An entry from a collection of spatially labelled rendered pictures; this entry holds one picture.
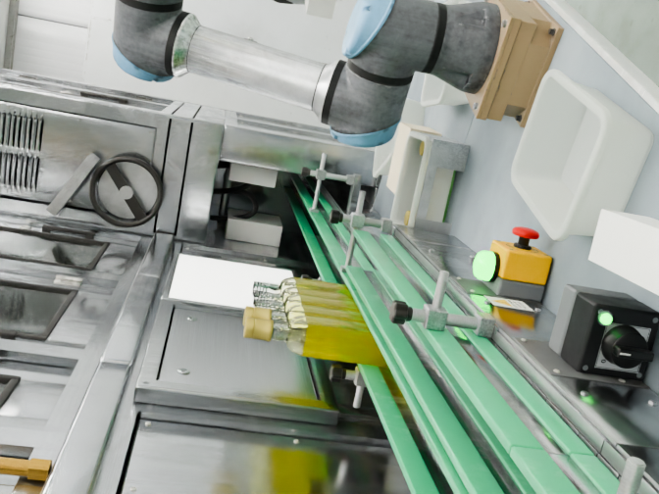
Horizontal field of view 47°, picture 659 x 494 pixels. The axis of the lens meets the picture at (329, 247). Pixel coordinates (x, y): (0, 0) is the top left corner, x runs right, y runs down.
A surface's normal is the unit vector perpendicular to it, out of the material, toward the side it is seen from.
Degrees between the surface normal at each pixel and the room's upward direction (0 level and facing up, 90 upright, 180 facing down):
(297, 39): 90
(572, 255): 0
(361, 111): 74
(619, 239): 0
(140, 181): 90
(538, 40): 90
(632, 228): 0
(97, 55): 90
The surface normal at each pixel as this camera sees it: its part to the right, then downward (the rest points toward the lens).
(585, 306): -0.98, -0.15
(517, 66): 0.05, 0.55
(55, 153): 0.13, 0.23
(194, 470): 0.19, -0.96
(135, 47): -0.22, 0.53
